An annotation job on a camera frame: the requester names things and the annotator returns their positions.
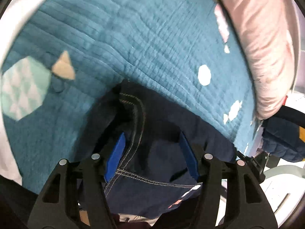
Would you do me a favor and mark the dark denim jacket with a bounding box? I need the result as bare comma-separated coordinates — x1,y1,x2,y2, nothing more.
75,80,236,219

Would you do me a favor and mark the navy and yellow puffer jacket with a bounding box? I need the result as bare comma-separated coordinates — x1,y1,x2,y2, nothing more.
262,117,304,163

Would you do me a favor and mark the teal quilted bedspread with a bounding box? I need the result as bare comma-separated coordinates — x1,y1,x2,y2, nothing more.
1,0,258,193

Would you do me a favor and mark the pink quilted duvet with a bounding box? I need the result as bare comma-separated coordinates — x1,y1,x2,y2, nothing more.
220,0,299,120

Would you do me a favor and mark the white pillow with smiley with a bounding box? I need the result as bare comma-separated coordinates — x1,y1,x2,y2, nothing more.
1,0,52,185

